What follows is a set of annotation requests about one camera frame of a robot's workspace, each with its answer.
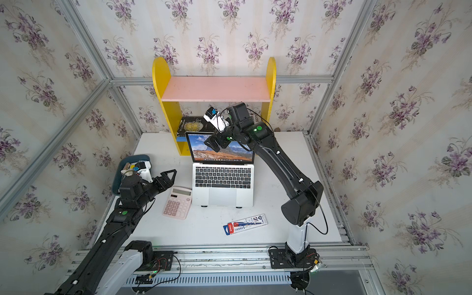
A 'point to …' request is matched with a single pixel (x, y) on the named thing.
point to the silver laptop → (222, 178)
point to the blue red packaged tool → (245, 224)
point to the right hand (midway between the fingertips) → (215, 133)
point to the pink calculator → (179, 203)
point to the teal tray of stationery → (126, 166)
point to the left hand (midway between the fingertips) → (173, 175)
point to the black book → (194, 124)
